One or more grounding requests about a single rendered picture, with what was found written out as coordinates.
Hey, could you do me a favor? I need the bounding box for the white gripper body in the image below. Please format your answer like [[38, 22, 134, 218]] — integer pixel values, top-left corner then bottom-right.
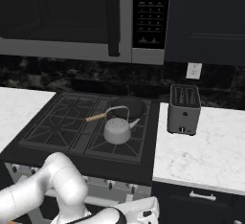
[[128, 196, 161, 224]]

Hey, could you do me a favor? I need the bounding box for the grey kettle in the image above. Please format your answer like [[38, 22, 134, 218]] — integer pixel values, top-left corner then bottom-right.
[[102, 105, 142, 146]]

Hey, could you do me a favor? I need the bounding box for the black gas stove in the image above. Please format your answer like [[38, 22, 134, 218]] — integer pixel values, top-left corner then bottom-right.
[[0, 90, 161, 224]]

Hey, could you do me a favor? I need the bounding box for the dark drawer front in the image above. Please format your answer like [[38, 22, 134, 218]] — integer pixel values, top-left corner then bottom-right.
[[150, 181, 245, 224]]

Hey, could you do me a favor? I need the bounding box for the silver toaster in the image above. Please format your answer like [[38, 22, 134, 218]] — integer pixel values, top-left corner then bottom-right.
[[167, 83, 202, 137]]

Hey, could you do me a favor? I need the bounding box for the dark cupboard door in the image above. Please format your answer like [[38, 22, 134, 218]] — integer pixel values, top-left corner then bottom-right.
[[164, 0, 245, 67]]

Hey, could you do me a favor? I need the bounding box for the silver and black microwave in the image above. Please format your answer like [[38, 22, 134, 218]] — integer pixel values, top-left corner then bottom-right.
[[0, 0, 172, 66]]

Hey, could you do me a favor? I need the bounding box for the silver drawer handle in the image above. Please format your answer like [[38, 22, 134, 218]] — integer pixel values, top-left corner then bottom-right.
[[189, 190, 217, 202]]

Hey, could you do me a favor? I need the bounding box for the black pan with wooden handle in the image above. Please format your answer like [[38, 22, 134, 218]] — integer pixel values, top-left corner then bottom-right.
[[84, 97, 148, 123]]

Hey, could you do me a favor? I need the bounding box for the white wall outlet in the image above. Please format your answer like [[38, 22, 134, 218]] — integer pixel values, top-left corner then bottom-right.
[[185, 61, 203, 80]]

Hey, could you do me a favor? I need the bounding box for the black microwave door handle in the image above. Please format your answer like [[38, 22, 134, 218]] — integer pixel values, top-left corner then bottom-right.
[[105, 0, 122, 57]]

